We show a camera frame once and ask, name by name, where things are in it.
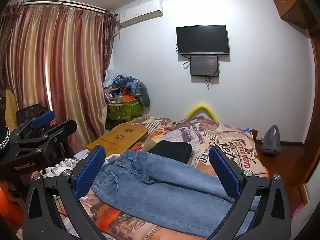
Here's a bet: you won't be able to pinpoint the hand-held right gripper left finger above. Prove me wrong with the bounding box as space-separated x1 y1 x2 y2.
22 145 107 240

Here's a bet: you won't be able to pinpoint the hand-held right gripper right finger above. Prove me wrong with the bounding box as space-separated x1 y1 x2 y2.
208 145 292 240

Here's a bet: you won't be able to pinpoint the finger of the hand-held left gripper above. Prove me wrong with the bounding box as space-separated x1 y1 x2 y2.
15 119 78 157
10 111 55 143

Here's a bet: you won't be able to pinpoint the blue jeans pants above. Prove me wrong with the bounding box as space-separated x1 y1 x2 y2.
90 149 260 238

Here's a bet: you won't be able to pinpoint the folded black pants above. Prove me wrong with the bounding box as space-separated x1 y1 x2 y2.
147 140 193 165

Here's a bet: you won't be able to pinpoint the black mesh chair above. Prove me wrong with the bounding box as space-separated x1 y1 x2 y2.
16 105 49 130

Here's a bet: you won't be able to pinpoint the printed bedspread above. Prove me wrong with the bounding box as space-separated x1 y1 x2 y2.
54 116 269 240

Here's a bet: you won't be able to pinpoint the light wooden board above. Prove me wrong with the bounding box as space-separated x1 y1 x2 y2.
5 89 18 128

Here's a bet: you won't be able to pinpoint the orange plastic object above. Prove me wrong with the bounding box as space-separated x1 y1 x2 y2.
0 180 28 230

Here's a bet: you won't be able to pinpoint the striped pink curtain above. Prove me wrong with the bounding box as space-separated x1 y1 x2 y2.
0 1 118 155

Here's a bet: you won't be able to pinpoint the grey bag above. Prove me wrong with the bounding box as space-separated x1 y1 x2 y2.
260 124 282 155

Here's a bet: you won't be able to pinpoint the green storage box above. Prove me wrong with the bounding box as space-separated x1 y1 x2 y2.
107 97 143 122

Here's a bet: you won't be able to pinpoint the yellow foam tube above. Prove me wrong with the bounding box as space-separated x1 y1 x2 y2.
185 103 218 122

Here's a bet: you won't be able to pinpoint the pile of colourful clothes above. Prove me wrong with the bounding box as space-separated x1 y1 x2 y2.
102 69 151 105

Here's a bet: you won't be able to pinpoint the pink plastic item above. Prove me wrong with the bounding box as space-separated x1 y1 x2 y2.
291 202 305 218

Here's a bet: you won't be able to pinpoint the white cabinet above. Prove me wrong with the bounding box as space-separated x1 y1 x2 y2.
299 184 318 220

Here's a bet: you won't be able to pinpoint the curtain rod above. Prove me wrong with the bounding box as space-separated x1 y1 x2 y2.
7 0 118 13

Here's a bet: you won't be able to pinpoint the white air conditioner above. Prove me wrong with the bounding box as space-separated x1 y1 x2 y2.
117 0 163 28

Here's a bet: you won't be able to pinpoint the small black wall monitor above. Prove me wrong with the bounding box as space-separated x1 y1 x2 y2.
190 55 220 77

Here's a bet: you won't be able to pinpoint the black wall television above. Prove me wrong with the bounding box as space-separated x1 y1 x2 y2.
176 25 230 55

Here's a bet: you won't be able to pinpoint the brown wooden wall cabinet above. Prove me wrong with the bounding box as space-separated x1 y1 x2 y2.
271 0 320 30

